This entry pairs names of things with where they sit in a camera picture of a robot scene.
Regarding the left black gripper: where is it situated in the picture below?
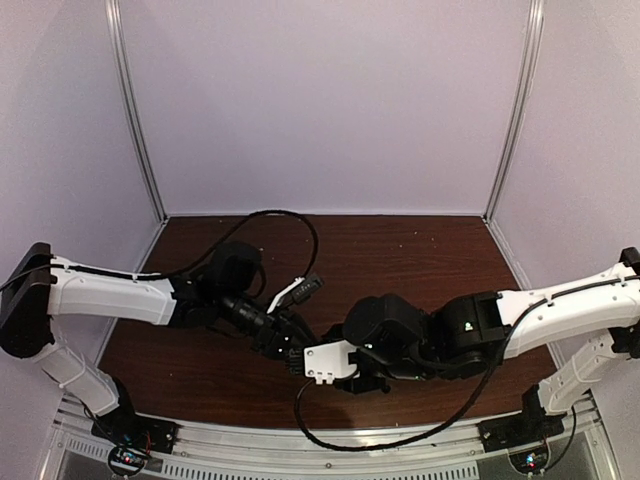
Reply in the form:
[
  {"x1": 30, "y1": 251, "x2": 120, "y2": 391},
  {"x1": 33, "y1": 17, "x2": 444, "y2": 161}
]
[{"x1": 218, "y1": 287, "x2": 316, "y2": 362}]

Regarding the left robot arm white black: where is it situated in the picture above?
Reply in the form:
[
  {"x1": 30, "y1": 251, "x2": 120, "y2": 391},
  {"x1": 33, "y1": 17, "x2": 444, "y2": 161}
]
[{"x1": 1, "y1": 241, "x2": 315, "y2": 444}]

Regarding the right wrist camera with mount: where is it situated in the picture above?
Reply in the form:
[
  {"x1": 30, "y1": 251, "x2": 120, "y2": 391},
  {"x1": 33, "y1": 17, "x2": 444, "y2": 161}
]
[{"x1": 285, "y1": 340, "x2": 359, "y2": 385}]

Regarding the circuit board with leds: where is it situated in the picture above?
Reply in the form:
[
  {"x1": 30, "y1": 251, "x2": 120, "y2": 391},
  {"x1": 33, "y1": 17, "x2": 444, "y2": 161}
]
[
  {"x1": 509, "y1": 450, "x2": 550, "y2": 475},
  {"x1": 107, "y1": 446, "x2": 149, "y2": 476}
]

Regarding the left circuit board with leds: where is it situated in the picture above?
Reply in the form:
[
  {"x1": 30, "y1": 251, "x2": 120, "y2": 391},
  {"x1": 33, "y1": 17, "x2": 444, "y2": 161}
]
[{"x1": 107, "y1": 446, "x2": 149, "y2": 476}]

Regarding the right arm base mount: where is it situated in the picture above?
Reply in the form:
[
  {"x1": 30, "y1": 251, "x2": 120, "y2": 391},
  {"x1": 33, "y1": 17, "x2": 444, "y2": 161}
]
[{"x1": 478, "y1": 413, "x2": 565, "y2": 453}]

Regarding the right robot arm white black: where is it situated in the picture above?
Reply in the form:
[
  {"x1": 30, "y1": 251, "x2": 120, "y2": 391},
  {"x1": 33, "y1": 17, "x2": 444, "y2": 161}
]
[{"x1": 340, "y1": 247, "x2": 639, "y2": 442}]

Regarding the left black braided cable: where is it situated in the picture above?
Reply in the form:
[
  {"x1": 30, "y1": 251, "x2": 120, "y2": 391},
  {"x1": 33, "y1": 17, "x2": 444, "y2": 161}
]
[{"x1": 134, "y1": 210, "x2": 321, "y2": 281}]

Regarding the black braided cable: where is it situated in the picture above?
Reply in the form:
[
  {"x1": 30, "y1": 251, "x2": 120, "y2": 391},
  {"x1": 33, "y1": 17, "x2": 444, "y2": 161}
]
[
  {"x1": 134, "y1": 210, "x2": 321, "y2": 281},
  {"x1": 293, "y1": 299, "x2": 556, "y2": 451}
]

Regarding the right black braided cable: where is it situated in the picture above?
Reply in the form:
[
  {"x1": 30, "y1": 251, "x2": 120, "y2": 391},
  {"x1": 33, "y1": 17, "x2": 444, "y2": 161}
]
[{"x1": 293, "y1": 299, "x2": 556, "y2": 451}]

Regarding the right aluminium frame post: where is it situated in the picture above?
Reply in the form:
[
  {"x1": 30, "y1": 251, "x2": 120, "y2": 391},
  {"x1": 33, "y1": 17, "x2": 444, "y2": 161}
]
[{"x1": 483, "y1": 0, "x2": 545, "y2": 225}]

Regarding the aluminium frame post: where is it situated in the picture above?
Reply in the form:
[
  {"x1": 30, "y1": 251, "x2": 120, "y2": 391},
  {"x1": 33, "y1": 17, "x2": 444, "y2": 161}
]
[
  {"x1": 483, "y1": 0, "x2": 545, "y2": 225},
  {"x1": 104, "y1": 0, "x2": 168, "y2": 223}
]

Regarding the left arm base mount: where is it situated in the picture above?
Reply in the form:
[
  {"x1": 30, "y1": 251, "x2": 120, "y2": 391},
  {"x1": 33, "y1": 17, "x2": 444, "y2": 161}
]
[{"x1": 90, "y1": 414, "x2": 178, "y2": 454}]

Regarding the right circuit board with leds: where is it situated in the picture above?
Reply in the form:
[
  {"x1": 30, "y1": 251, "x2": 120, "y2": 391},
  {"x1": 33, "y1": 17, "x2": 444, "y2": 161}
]
[{"x1": 509, "y1": 450, "x2": 550, "y2": 475}]

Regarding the left aluminium frame post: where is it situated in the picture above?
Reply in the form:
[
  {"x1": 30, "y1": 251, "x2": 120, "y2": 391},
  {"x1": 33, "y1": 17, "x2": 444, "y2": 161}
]
[{"x1": 104, "y1": 0, "x2": 168, "y2": 223}]

